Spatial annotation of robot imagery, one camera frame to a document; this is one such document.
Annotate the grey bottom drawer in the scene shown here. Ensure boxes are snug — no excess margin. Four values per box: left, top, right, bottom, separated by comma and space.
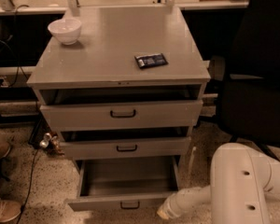
67, 156, 179, 211

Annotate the metal cans cluster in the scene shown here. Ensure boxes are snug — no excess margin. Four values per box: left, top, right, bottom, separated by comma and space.
39, 132, 63, 155

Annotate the black power cable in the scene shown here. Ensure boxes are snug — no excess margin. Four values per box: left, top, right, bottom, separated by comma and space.
7, 5, 41, 224

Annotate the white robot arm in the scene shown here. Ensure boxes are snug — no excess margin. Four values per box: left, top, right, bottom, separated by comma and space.
157, 143, 280, 224

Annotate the black office chair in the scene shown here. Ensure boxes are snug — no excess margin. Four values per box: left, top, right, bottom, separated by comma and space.
216, 0, 280, 157

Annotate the grey drawer cabinet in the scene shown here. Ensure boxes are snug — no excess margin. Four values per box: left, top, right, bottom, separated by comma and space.
26, 5, 211, 173

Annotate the white bowl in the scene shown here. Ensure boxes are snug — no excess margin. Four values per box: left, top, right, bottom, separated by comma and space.
48, 18, 82, 45

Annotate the grey drawer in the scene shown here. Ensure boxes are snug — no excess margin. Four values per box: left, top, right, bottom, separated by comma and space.
61, 137, 190, 160
67, 156, 179, 211
41, 101, 203, 132

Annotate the grey top drawer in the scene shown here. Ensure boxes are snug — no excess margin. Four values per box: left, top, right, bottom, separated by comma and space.
41, 101, 203, 132

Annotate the dark blue snack packet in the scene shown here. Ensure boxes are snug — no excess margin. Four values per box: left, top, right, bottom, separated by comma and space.
134, 53, 168, 69

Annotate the wall power outlet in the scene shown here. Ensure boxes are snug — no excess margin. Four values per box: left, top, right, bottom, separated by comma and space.
0, 77, 9, 88

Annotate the brown shoe near bottom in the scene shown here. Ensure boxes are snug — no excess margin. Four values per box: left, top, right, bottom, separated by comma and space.
0, 200, 21, 223

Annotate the grey middle drawer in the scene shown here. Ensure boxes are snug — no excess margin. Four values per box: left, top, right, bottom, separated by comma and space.
61, 137, 190, 160

